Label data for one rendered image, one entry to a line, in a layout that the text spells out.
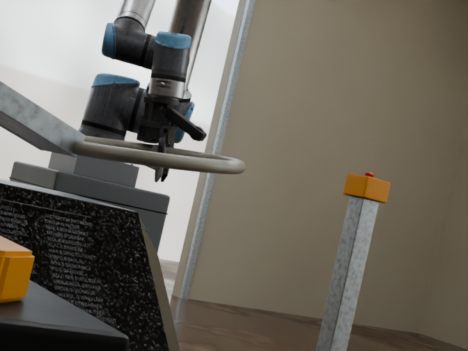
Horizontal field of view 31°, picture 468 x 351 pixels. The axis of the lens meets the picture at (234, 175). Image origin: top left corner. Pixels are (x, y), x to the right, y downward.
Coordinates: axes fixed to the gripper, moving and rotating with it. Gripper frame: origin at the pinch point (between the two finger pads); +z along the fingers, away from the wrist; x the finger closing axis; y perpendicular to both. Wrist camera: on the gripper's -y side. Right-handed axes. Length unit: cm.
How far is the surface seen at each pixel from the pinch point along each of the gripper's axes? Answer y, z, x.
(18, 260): -29, 0, 149
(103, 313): -12, 20, 72
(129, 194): 22, 9, -46
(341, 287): -46, 36, -103
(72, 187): 36.0, 8.9, -32.6
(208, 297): 85, 130, -537
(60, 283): -5, 16, 74
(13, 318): -32, 3, 155
